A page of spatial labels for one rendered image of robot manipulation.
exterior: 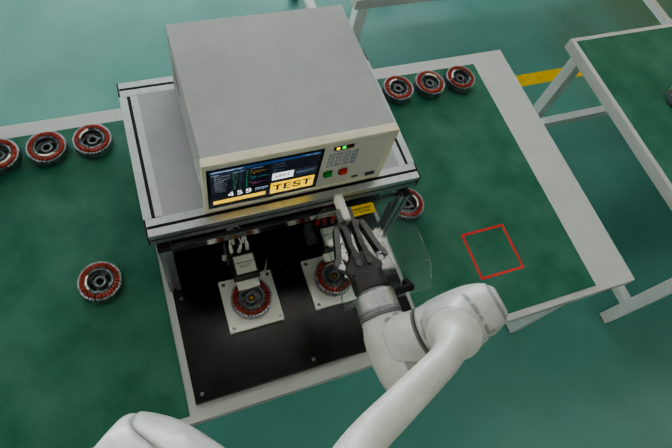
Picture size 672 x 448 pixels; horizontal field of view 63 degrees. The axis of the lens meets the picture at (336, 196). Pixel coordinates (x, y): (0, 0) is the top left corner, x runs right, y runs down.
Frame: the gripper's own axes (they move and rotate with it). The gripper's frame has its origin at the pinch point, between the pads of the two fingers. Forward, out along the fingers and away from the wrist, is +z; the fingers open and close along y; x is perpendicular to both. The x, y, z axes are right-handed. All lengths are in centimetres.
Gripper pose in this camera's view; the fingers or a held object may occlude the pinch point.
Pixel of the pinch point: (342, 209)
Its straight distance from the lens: 124.1
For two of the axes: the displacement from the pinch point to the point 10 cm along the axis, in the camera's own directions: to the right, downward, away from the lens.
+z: -3.1, -8.6, 4.1
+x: 1.7, -4.7, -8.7
